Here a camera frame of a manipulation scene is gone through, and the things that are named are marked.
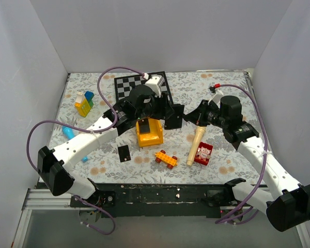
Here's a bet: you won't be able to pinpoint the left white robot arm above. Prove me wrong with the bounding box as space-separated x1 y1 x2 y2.
37 85 174 207

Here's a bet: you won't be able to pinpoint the colourful stacked toy blocks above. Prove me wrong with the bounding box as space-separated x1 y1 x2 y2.
74 91 94 117

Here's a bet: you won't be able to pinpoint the black leather card holder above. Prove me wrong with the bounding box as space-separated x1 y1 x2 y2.
164 104 184 130

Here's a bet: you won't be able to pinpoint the purple cable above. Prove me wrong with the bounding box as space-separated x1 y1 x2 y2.
214 83 269 225
26 66 149 235

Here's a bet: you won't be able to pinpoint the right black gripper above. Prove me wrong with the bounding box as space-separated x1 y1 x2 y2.
184 99 228 129

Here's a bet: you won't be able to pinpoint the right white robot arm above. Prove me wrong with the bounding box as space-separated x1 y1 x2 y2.
183 96 310 231

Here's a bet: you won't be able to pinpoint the aluminium frame rail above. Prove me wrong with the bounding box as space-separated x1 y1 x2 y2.
11 188 81 248

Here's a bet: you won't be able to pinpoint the yellow plastic bin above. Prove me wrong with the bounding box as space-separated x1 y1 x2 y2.
136 118 163 147

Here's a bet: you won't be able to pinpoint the black card on table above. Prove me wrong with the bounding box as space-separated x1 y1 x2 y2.
118 145 131 163

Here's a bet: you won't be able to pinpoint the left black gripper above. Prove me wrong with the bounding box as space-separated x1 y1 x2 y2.
136 91 174 120

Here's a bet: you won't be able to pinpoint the orange toy car block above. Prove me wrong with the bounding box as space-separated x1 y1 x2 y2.
155 150 178 169

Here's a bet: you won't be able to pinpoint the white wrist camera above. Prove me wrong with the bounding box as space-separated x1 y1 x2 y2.
208 84 224 105
143 73 165 98

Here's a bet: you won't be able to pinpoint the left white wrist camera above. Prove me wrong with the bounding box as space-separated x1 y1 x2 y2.
143 73 165 98

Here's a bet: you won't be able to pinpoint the black white chessboard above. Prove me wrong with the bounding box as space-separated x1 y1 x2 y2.
114 71 173 103

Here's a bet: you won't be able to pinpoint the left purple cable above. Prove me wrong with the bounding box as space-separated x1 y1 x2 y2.
26 66 149 235

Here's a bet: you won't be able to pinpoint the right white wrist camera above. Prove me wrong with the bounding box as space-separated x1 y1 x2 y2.
208 84 224 105

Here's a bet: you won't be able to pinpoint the cream toy microphone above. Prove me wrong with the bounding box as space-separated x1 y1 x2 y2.
186 126 206 166

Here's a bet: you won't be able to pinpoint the blue toy microphone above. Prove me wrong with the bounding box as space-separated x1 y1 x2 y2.
61 126 88 163

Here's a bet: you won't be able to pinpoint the floral table mat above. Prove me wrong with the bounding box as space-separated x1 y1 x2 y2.
57 71 260 184

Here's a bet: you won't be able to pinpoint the red owl toy block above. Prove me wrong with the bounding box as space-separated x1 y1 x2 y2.
194 142 213 166

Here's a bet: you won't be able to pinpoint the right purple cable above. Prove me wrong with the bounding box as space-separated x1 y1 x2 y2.
214 83 269 225

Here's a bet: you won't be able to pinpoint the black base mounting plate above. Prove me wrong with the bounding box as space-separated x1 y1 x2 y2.
69 183 256 219

